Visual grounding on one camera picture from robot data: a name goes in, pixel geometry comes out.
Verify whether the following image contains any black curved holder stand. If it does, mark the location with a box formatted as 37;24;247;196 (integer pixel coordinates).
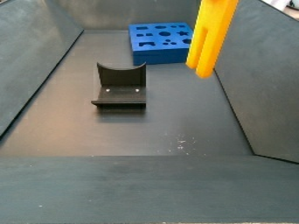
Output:
91;64;146;107

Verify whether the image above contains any yellow double-square peg object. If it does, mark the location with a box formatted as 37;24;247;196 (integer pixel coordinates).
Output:
186;0;239;78

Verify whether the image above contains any blue foam shape board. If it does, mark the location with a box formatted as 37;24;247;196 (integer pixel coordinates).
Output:
128;22;192;66

